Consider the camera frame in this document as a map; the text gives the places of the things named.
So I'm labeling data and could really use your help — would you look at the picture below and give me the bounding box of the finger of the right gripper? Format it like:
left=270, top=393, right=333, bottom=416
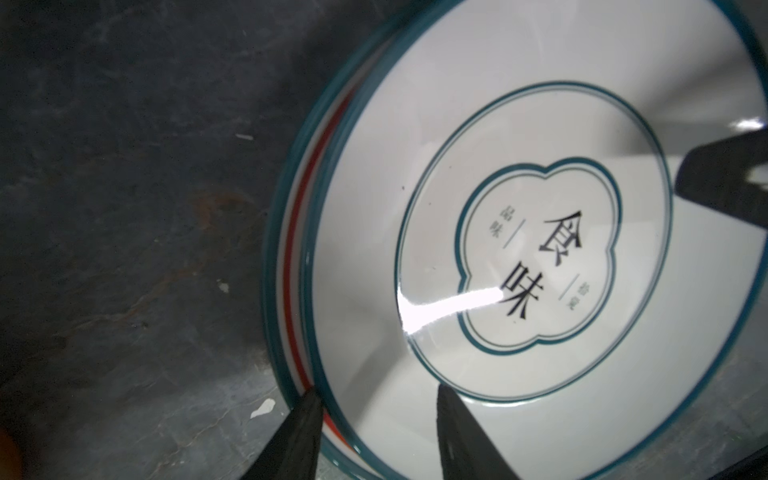
left=674, top=128, right=767, bottom=229

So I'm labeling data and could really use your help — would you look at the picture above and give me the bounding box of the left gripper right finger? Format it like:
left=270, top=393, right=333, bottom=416
left=436, top=384, right=519, bottom=480

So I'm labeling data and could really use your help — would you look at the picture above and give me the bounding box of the plate with clover emblem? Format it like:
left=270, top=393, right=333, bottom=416
left=300, top=1, right=767, bottom=479

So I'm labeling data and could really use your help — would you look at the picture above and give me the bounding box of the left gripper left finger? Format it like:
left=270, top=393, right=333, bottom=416
left=241, top=387, right=323, bottom=480

